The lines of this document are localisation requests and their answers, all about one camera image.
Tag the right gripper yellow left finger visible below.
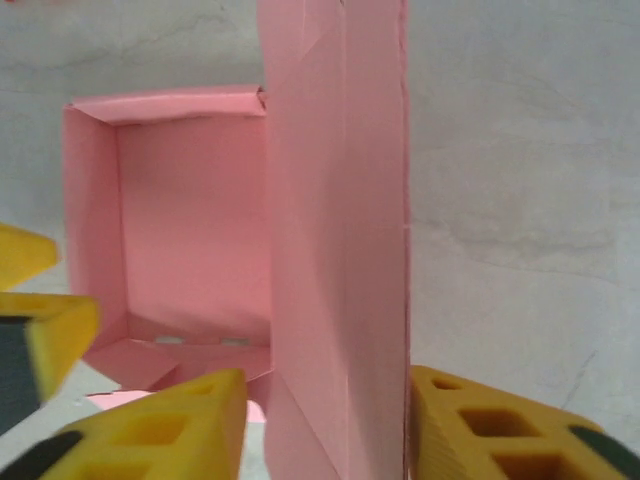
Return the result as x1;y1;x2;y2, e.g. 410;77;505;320
17;368;250;480

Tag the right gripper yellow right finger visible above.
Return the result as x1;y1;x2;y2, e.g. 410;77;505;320
409;364;634;480

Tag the pink paper box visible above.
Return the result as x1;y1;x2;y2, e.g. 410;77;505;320
62;0;414;480

